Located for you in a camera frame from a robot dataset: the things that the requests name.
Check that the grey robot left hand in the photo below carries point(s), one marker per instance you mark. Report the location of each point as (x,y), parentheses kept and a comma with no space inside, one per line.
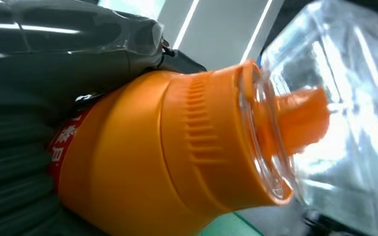
(62,55)

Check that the green table mat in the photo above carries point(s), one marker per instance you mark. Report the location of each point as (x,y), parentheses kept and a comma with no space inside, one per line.
(231,226)

